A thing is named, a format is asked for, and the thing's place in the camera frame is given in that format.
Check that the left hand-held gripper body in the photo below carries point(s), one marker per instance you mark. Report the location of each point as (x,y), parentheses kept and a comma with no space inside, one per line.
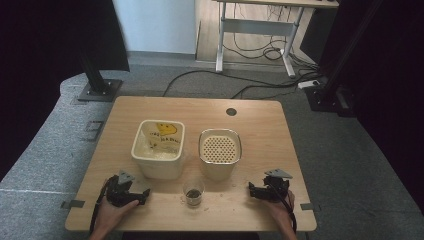
(117,193)

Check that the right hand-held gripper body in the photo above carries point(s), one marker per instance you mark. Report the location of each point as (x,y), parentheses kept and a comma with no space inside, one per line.
(276,188)

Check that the person's right hand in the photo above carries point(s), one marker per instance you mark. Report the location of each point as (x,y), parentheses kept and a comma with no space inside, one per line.
(281,210)

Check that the person's left hand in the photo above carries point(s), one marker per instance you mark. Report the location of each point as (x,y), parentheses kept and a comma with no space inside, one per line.
(111,215)

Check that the cream plastic bin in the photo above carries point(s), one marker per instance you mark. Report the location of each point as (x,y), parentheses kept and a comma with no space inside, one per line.
(160,168)

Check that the grey tape strip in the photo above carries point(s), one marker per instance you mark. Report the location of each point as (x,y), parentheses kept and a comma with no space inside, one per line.
(310,206)
(74,204)

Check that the cream bin with perforated strainer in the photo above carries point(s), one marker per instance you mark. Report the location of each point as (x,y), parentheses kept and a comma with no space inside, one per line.
(218,170)

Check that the dark tea leaves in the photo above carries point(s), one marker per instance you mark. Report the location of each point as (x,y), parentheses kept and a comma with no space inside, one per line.
(193,193)

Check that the clear glass cup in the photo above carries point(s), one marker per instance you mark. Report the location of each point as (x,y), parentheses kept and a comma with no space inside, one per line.
(193,200)

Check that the clear bag with yellow face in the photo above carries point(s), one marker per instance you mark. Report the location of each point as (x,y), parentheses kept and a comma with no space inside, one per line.
(160,140)

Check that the grey floor outlet plate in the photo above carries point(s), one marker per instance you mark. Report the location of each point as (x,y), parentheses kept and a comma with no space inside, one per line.
(93,129)

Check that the dark round table grommet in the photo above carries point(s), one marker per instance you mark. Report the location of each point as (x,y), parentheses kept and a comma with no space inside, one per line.
(231,111)

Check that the black metal stand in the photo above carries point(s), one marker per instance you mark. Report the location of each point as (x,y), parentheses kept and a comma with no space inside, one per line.
(328,96)
(98,86)

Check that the white power strip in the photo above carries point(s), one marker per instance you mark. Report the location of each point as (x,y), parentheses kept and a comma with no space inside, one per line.
(308,84)

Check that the black curtain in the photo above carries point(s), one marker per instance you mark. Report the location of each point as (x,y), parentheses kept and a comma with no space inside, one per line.
(50,50)
(393,83)

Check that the white metal frame desk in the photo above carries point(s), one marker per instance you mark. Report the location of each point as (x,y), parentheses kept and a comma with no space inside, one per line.
(255,26)

